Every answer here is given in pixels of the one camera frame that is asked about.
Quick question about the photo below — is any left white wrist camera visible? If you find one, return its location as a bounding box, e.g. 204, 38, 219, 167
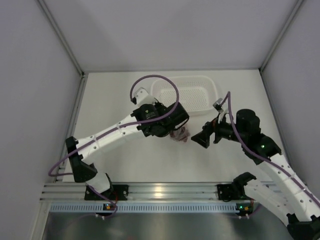
131, 87, 155, 107

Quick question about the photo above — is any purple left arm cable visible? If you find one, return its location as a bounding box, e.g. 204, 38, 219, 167
47, 74, 180, 178

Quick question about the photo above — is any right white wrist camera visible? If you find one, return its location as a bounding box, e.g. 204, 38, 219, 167
212, 98, 224, 113

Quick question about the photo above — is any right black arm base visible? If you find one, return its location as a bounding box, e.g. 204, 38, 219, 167
216, 184, 241, 202

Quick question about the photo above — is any clear zip top bag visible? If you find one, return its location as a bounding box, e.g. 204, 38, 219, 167
168, 124, 192, 144

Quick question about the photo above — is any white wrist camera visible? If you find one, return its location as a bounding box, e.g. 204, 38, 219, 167
212, 98, 224, 113
131, 87, 155, 107

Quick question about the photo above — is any white perforated plastic basket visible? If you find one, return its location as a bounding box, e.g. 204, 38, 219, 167
150, 75, 220, 116

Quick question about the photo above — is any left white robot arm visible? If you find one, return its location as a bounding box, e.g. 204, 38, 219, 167
65, 102, 190, 200

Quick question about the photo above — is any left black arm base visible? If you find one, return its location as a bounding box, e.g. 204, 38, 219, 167
84, 184, 129, 201

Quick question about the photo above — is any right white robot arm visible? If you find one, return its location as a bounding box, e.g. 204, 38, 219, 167
191, 109, 320, 240

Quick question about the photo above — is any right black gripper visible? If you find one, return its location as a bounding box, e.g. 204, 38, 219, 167
191, 112, 247, 149

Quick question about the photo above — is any grey slotted cable duct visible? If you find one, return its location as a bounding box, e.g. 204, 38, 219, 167
49, 202, 253, 214

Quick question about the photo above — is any aluminium mounting rail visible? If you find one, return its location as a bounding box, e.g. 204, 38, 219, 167
40, 182, 218, 202

